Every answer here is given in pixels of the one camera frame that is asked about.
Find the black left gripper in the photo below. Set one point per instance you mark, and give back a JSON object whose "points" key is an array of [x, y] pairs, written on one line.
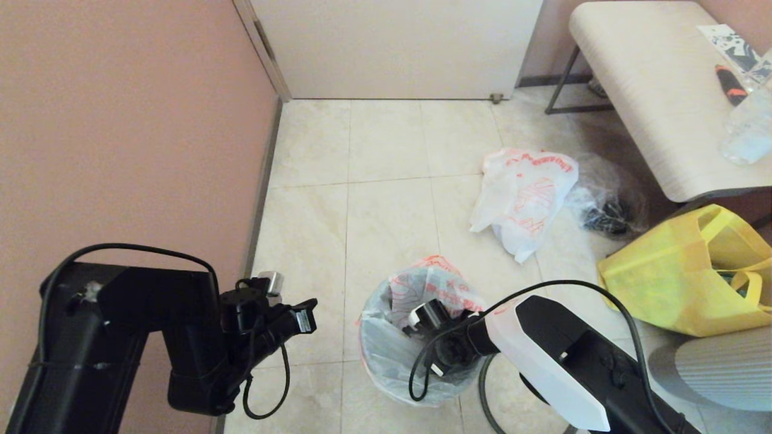
{"points": [[274, 334]]}

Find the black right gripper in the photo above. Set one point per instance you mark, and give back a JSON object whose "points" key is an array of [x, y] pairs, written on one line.
{"points": [[455, 352]]}

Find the white plastic bag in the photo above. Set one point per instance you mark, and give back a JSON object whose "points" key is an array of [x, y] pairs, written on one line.
{"points": [[386, 361]]}

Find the white red-print trash bag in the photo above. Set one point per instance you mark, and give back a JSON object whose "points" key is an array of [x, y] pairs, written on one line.
{"points": [[525, 193]]}

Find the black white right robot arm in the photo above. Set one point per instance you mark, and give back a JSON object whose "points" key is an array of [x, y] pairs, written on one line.
{"points": [[573, 361]]}

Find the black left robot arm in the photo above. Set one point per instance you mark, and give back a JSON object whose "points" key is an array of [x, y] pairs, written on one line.
{"points": [[120, 331]]}

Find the clear bag with black items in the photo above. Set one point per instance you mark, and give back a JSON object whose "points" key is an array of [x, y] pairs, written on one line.
{"points": [[609, 208]]}

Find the yellow fabric tote bag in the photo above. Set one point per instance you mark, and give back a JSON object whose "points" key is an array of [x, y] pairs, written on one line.
{"points": [[663, 283]]}

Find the pale ribbed bin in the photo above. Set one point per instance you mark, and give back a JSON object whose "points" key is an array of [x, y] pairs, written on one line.
{"points": [[724, 367]]}

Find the white door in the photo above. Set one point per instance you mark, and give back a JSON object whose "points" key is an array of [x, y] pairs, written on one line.
{"points": [[398, 48]]}

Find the beige bench with metal legs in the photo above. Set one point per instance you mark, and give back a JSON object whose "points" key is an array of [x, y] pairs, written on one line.
{"points": [[651, 90]]}

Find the clear plastic water bottle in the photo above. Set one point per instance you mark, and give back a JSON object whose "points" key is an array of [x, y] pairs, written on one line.
{"points": [[751, 126]]}

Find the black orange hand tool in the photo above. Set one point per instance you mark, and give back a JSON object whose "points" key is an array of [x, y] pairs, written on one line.
{"points": [[731, 85]]}

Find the black white printed leaflet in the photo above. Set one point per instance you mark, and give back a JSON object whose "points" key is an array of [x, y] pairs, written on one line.
{"points": [[727, 43]]}

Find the black cylindrical right wrist camera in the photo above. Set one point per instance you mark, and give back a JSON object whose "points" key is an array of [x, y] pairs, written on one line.
{"points": [[429, 313]]}

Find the black cylindrical wrist camera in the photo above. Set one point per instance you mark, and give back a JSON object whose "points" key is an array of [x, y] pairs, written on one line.
{"points": [[429, 313], [247, 298]]}

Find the black cylindrical left wrist camera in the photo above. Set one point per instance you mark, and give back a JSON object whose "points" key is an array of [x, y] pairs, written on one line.
{"points": [[247, 298]]}

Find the grey wall baseboard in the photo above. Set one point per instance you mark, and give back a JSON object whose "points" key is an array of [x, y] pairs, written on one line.
{"points": [[268, 169]]}

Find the grey door frame strip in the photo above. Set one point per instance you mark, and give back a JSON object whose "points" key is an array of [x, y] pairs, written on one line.
{"points": [[265, 54]]}

